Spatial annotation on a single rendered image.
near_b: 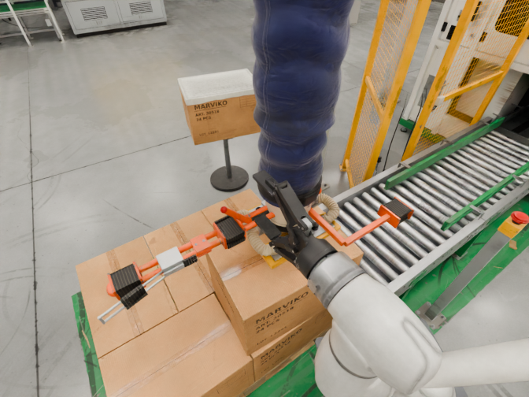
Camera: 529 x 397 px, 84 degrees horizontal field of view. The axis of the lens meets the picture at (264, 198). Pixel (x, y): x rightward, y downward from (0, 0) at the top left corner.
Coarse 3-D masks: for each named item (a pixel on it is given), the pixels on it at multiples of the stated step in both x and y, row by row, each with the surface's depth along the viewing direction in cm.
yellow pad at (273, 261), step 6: (336, 222) 120; (312, 228) 116; (318, 228) 117; (336, 228) 117; (288, 234) 115; (318, 234) 115; (324, 234) 115; (264, 258) 108; (270, 258) 107; (276, 258) 107; (282, 258) 107; (270, 264) 106; (276, 264) 106
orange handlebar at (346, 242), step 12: (252, 216) 107; (312, 216) 107; (384, 216) 106; (324, 228) 103; (372, 228) 102; (192, 240) 98; (204, 240) 97; (216, 240) 98; (336, 240) 100; (348, 240) 98; (180, 252) 96; (192, 252) 95; (204, 252) 96; (144, 264) 92; (156, 264) 93; (144, 276) 89; (108, 288) 86
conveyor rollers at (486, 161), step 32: (448, 160) 244; (480, 160) 242; (512, 160) 244; (384, 192) 219; (416, 192) 217; (448, 192) 216; (480, 192) 215; (352, 224) 194; (384, 224) 194; (416, 224) 195; (384, 256) 179
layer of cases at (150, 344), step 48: (144, 240) 185; (96, 288) 162; (192, 288) 162; (96, 336) 144; (144, 336) 144; (192, 336) 144; (288, 336) 148; (144, 384) 129; (192, 384) 129; (240, 384) 151
